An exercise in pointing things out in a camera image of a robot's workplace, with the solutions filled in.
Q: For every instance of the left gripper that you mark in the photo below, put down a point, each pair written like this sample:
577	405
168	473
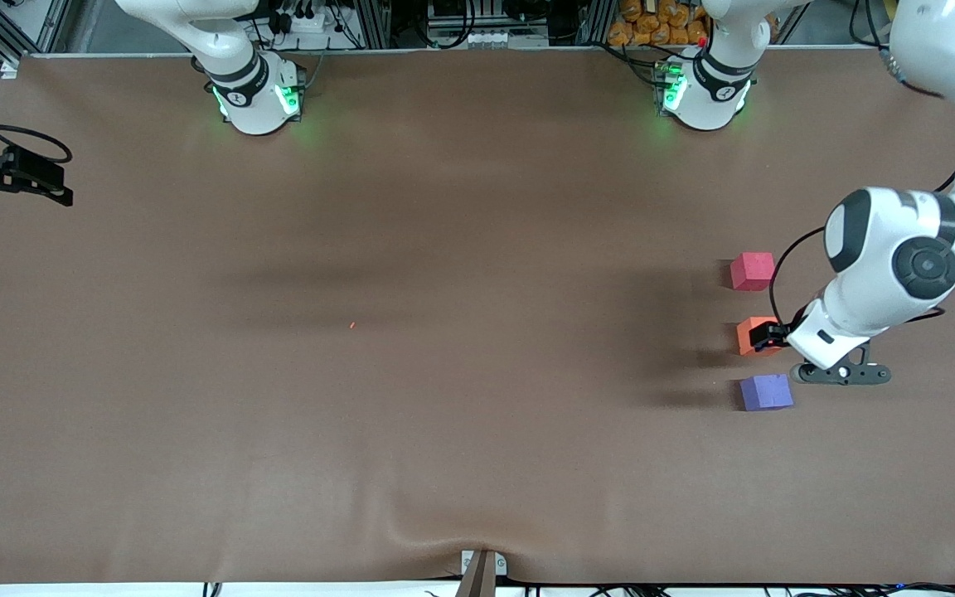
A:
777	336

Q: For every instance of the orange foam block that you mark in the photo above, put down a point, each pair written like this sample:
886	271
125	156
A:
748	332

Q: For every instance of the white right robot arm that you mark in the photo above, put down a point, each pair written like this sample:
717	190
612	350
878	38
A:
255	95

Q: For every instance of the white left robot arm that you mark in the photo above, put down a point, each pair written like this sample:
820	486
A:
884	249

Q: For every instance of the purple foam block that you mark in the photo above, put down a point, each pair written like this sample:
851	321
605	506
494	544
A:
766	392

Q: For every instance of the red foam block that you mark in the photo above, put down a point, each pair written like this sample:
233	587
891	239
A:
751	271

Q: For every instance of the white power strip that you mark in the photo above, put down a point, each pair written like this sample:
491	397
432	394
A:
305	21

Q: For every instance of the brown table cloth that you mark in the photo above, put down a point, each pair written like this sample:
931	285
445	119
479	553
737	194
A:
477	431

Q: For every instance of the orange bumpy bundle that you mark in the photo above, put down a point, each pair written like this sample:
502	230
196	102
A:
660	23

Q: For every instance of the white connector strip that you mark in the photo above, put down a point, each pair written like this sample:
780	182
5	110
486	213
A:
492	38

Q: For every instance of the grey corner bracket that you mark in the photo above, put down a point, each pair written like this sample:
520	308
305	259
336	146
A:
10	68

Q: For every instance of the aluminium frame post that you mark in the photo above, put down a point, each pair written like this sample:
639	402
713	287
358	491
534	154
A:
599	21
375	23

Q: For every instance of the metal table clamp bracket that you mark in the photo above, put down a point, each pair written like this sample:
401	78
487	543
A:
467	562

